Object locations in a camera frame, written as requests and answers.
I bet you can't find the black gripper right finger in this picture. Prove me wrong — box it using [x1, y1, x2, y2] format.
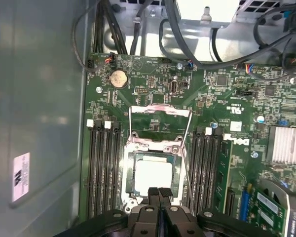
[159, 187, 271, 237]

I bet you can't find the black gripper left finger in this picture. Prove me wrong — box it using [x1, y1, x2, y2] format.
[71, 187, 161, 237]

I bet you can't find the wire locking lever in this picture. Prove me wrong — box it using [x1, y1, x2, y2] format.
[181, 145, 195, 217]

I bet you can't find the silver CPU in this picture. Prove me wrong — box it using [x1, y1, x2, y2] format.
[127, 151, 184, 198]

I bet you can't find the metal socket cover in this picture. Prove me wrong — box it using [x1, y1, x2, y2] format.
[128, 104, 194, 152]

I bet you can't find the CPU socket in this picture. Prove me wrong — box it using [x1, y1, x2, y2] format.
[122, 143, 188, 213]

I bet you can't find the black expansion slot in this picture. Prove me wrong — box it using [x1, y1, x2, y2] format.
[225, 186, 236, 217]

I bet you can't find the green RAM stick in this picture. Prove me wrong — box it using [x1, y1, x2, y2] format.
[215, 133, 235, 217]

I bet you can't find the blue expansion slot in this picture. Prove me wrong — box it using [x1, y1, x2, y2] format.
[240, 184, 252, 224]

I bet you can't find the green motherboard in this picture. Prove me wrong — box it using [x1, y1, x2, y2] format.
[80, 51, 296, 237]

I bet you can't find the internal USB port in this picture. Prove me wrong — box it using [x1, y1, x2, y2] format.
[170, 80, 179, 96]

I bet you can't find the white case sticker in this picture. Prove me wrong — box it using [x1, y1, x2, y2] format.
[11, 152, 31, 202]

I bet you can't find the silver finned heatsink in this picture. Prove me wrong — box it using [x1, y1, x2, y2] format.
[270, 126, 296, 165]

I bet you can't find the round coin battery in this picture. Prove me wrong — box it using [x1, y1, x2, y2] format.
[110, 70, 128, 89]

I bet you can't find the dark grey PC case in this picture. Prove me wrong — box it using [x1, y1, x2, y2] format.
[0, 0, 296, 237]

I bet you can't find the grey data cable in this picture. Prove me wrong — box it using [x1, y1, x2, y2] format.
[129, 14, 143, 55]

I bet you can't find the thick black power cable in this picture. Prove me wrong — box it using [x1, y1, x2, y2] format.
[105, 0, 129, 55]

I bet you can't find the thin fan wire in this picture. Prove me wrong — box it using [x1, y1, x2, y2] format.
[72, 3, 99, 73]

